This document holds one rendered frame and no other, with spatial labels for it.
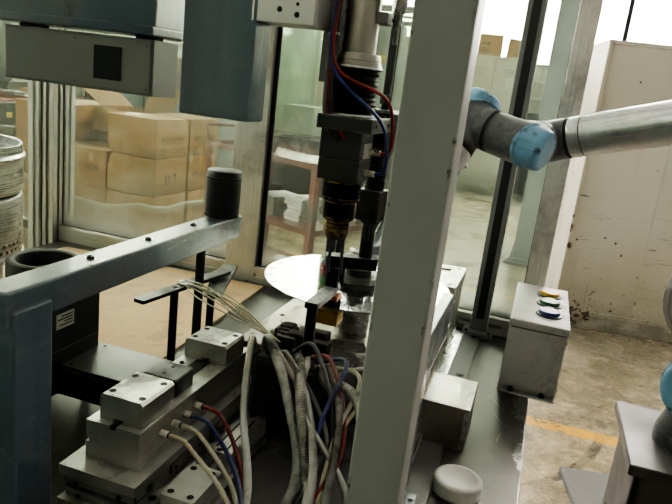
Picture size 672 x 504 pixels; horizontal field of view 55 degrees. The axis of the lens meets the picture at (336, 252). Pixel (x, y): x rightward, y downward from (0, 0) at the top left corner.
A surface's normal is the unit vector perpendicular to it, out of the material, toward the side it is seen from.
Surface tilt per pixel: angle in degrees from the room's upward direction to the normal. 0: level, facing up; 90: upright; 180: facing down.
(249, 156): 90
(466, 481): 1
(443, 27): 90
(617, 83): 90
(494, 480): 0
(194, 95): 90
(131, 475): 0
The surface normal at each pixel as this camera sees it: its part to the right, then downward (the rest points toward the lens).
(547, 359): -0.31, 0.20
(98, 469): 0.11, -0.96
